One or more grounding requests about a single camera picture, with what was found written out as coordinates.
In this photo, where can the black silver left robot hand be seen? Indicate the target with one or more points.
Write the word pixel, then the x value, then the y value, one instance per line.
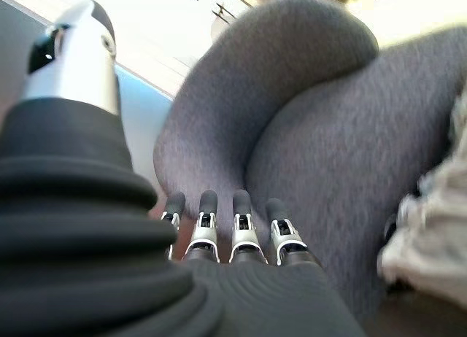
pixel 91 260

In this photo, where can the white cushion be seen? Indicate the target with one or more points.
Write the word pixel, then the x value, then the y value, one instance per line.
pixel 430 242

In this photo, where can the grey fabric armchair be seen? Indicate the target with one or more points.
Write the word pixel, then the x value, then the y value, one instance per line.
pixel 328 132

